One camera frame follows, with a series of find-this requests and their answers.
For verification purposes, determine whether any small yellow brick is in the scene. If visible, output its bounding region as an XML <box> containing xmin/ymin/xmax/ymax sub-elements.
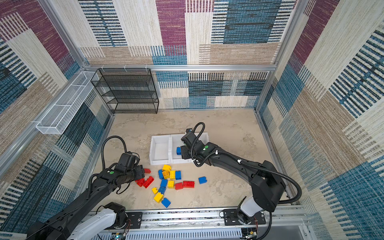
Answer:
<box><xmin>152</xmin><ymin>187</ymin><xmax>158</xmax><ymax>195</ymax></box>

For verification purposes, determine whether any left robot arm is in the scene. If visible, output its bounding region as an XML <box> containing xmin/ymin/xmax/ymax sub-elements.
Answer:
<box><xmin>27</xmin><ymin>152</ymin><xmax>145</xmax><ymax>240</ymax></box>

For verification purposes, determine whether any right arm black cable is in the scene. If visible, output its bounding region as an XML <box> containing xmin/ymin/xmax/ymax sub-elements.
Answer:
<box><xmin>190</xmin><ymin>121</ymin><xmax>303</xmax><ymax>240</ymax></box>

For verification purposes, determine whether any white wire mesh basket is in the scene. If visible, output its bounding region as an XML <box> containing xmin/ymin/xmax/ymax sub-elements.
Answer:
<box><xmin>36</xmin><ymin>71</ymin><xmax>95</xmax><ymax>135</ymax></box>

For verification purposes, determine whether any blue brick bottom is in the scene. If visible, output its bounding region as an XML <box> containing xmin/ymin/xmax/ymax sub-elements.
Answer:
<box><xmin>162</xmin><ymin>198</ymin><xmax>171</xmax><ymax>208</ymax></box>

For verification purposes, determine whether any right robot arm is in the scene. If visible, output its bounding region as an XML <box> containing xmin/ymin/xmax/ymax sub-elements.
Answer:
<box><xmin>181</xmin><ymin>129</ymin><xmax>286</xmax><ymax>225</ymax></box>

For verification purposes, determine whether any yellow hollow brick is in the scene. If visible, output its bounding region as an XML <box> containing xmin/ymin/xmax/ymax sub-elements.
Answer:
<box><xmin>162</xmin><ymin>170</ymin><xmax>170</xmax><ymax>180</ymax></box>

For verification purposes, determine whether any yellow brick bottom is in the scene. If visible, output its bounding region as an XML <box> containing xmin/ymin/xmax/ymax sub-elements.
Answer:
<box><xmin>154</xmin><ymin>192</ymin><xmax>164</xmax><ymax>203</ymax></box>

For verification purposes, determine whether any black wire shelf rack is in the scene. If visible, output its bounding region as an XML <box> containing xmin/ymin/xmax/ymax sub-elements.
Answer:
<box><xmin>91</xmin><ymin>68</ymin><xmax>159</xmax><ymax>114</ymax></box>

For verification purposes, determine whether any blue long brick left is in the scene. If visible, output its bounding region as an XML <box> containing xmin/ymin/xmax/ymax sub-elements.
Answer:
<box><xmin>158</xmin><ymin>170</ymin><xmax>164</xmax><ymax>180</ymax></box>

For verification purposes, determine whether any blue long brick lower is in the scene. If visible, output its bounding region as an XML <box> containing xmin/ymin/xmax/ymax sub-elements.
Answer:
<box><xmin>159</xmin><ymin>179</ymin><xmax>168</xmax><ymax>194</ymax></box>

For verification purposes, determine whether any middle white bin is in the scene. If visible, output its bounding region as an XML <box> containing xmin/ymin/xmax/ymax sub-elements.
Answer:
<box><xmin>169</xmin><ymin>133</ymin><xmax>193</xmax><ymax>165</ymax></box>

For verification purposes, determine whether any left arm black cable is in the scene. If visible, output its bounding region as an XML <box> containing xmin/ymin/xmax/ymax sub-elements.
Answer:
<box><xmin>101</xmin><ymin>135</ymin><xmax>128</xmax><ymax>172</ymax></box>

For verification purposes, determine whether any red wide brick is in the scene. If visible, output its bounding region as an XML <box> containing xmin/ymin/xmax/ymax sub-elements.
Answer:
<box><xmin>183</xmin><ymin>181</ymin><xmax>195</xmax><ymax>189</ymax></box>

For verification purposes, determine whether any blue long brick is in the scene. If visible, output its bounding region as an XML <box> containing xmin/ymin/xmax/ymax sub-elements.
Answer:
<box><xmin>158</xmin><ymin>170</ymin><xmax>164</xmax><ymax>180</ymax></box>
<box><xmin>159</xmin><ymin>179</ymin><xmax>168</xmax><ymax>194</ymax></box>

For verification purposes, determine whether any red long diagonal brick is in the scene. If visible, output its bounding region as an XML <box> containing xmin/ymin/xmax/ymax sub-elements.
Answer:
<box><xmin>143</xmin><ymin>176</ymin><xmax>155</xmax><ymax>189</ymax></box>

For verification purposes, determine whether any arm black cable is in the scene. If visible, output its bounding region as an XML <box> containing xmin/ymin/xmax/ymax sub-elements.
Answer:
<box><xmin>101</xmin><ymin>135</ymin><xmax>128</xmax><ymax>172</ymax></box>
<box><xmin>190</xmin><ymin>121</ymin><xmax>303</xmax><ymax>240</ymax></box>

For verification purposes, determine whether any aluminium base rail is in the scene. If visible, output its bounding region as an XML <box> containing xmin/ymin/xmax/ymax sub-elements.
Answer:
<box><xmin>89</xmin><ymin>206</ymin><xmax>310</xmax><ymax>240</ymax></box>

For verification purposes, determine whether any left white bin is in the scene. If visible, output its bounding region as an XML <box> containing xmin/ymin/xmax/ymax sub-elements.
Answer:
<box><xmin>149</xmin><ymin>135</ymin><xmax>171</xmax><ymax>166</ymax></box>

